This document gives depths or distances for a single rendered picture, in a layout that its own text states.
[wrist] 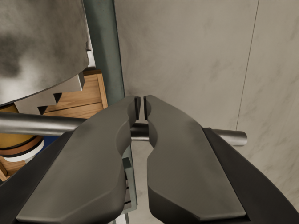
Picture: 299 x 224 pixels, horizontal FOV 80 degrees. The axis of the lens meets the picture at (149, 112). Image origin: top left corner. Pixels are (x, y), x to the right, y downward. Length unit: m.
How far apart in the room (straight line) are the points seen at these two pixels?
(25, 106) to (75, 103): 0.26
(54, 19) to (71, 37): 0.03
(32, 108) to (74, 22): 0.16
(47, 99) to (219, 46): 1.68
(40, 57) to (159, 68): 1.43
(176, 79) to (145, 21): 0.57
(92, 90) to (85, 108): 0.07
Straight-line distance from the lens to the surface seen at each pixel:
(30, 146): 0.39
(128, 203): 0.83
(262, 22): 2.15
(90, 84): 0.56
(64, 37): 0.24
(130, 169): 0.74
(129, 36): 1.46
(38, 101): 0.34
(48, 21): 0.23
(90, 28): 0.87
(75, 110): 0.60
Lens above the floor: 1.41
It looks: 54 degrees down
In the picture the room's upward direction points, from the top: 146 degrees clockwise
